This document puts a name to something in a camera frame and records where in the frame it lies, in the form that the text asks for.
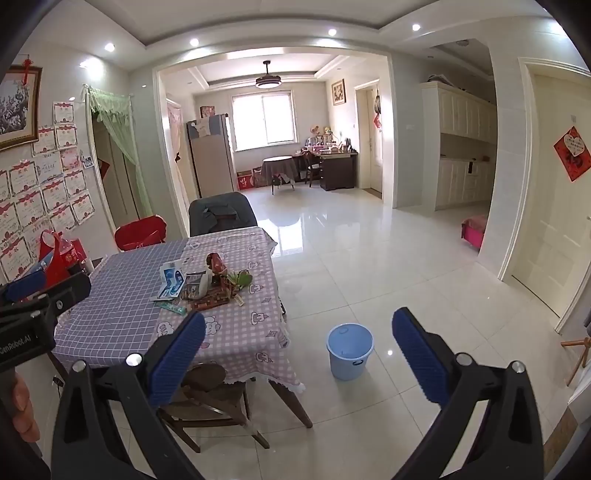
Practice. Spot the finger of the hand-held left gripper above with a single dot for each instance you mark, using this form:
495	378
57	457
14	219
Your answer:
69	288
25	285

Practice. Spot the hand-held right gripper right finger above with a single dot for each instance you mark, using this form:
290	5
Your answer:
418	355

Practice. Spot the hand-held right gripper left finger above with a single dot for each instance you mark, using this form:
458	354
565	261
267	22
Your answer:
178	355

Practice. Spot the green toothpaste tube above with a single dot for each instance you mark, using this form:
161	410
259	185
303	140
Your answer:
171	307

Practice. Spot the brown red snack wrappers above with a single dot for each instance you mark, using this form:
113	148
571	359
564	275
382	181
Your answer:
212	300

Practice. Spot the light blue plastic bucket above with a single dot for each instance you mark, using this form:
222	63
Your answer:
348	357

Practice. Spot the silver wrapper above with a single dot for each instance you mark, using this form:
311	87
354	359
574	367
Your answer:
194	286

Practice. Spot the white blue packet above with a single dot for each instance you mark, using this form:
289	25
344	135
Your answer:
171	281

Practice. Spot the red snack packet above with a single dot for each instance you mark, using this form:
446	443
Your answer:
216	265

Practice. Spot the green leaf scraps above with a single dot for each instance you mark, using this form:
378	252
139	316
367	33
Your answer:
240	279

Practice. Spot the person's left hand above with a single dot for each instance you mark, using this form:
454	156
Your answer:
25	406

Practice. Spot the red gift bag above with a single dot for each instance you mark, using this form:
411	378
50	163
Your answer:
55	258

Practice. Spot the red gift box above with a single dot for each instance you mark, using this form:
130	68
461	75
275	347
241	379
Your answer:
79	251

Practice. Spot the blue grid tablecloth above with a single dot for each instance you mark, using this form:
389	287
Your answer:
115	300

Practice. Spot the pink gingham tablecloth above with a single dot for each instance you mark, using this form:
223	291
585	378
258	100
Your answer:
231	332

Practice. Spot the red chair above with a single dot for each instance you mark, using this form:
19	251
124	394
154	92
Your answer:
138	233

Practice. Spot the wooden dining table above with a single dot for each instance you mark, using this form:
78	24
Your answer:
291	401

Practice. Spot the red diamond door sticker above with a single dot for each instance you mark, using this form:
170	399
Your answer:
104	168

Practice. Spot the small photo prints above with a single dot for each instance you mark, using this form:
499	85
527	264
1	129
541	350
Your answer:
87	161

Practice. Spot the pink stool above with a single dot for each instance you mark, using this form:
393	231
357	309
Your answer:
473	233

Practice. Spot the chair with grey jacket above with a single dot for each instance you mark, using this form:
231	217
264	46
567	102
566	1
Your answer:
221	212

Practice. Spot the wooden rack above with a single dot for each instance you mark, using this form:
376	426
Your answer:
581	355

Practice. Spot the green lace door curtain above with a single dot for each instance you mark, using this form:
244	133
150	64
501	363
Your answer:
122	120

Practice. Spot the cream panel door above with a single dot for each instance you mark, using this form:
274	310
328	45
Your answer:
554	230

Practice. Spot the red cardboard box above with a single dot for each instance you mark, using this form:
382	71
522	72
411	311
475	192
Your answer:
244	181

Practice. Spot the pink door curtain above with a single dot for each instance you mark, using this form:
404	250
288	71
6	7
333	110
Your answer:
178	134

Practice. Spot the beige refrigerator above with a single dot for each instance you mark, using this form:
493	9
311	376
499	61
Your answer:
210	161

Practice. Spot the brown cardboard box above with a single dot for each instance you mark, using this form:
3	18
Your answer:
258	177

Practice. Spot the dark wooden desk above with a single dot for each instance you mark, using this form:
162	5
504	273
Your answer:
339	173

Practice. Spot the white interior door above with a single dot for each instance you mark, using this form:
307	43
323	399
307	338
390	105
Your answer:
375	161

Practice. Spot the dark wooden desk chair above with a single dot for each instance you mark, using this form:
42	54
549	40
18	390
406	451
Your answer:
313	170

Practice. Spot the round table with dark cloth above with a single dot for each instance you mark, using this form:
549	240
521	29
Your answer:
277	166

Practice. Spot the red knot ornament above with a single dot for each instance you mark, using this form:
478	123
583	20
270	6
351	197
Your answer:
28	69

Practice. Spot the red picture on refrigerator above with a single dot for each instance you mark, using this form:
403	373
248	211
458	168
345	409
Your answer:
207	111

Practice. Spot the clutter of small desk items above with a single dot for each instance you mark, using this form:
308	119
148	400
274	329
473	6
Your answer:
328	143

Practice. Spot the red hanging door decoration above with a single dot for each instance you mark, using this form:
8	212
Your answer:
377	121

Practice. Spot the bright window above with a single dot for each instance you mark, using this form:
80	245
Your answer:
263	122

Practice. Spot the large red diamond decoration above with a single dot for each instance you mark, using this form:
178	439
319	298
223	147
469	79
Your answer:
573	152

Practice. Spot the small framed flower picture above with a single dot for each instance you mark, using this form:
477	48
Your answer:
338	92

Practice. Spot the bundle on cabinets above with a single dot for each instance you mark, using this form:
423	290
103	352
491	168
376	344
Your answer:
438	79

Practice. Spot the dark ceiling fan lamp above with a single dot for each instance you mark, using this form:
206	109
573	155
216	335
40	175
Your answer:
268	82

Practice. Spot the wall of red bordered certificates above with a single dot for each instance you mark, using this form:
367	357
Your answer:
51	184

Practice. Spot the gold framed wall picture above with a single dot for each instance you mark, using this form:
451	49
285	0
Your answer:
16	106

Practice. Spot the cream wall cabinets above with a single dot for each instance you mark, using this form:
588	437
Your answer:
461	115

